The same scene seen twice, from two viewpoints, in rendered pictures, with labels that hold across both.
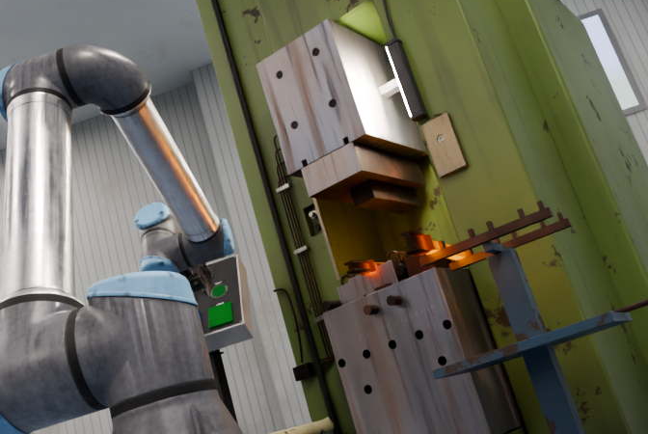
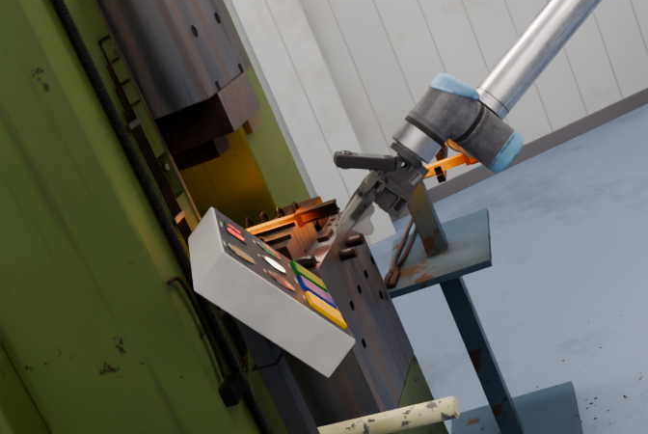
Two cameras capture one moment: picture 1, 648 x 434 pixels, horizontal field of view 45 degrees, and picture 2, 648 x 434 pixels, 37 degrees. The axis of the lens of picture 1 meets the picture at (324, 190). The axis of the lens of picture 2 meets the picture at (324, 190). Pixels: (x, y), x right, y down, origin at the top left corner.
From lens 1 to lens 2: 346 cm
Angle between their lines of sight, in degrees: 103
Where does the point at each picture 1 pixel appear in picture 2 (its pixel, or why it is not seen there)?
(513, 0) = not seen: outside the picture
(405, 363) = (369, 305)
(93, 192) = not seen: outside the picture
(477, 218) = (276, 178)
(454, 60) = not seen: hidden behind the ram
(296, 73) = not seen: outside the picture
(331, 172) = (241, 103)
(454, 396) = (394, 325)
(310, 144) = (215, 62)
